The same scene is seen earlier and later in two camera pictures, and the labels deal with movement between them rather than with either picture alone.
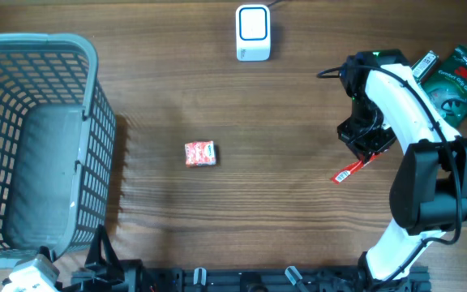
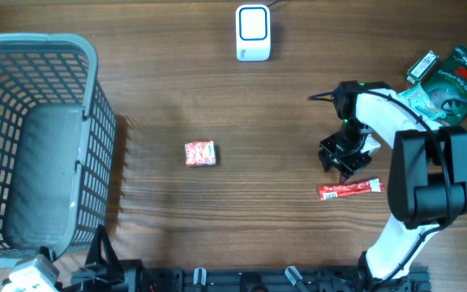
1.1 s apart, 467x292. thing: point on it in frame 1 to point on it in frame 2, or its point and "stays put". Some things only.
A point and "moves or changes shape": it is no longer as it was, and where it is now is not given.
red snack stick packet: [352, 169] moves or changes shape
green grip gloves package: [462, 78] stays put
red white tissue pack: [200, 153] stays put
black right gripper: [369, 133] to [348, 165]
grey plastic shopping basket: [44, 136] stays put
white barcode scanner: [253, 32] stays put
